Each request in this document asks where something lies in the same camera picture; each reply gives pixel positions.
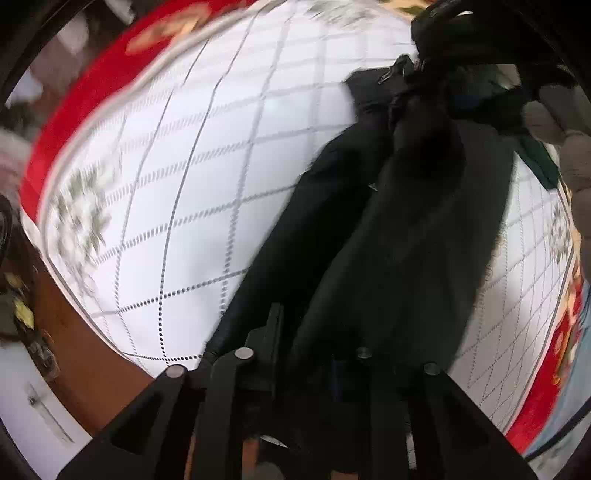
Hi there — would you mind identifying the brown wooden bed frame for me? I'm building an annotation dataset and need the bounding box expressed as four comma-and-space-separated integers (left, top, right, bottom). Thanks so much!
34, 265, 160, 437

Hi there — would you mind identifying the white quilted blanket red border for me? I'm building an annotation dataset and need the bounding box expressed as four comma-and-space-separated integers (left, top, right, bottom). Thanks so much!
18, 0, 591, 457

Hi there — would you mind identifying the white cabinet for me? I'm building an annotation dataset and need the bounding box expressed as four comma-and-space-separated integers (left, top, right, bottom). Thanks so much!
0, 344, 95, 469

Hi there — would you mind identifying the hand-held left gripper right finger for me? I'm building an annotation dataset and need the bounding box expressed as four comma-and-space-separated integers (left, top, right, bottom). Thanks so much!
330, 347, 540, 480

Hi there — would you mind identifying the person's right hand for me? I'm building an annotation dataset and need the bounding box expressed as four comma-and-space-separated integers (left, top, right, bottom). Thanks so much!
522, 100, 591, 234

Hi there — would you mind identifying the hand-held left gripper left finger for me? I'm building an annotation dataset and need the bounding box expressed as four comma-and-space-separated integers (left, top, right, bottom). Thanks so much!
55, 302, 284, 480

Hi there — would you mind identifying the black jacket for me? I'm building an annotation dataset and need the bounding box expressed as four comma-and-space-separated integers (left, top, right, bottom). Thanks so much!
203, 54, 560, 444

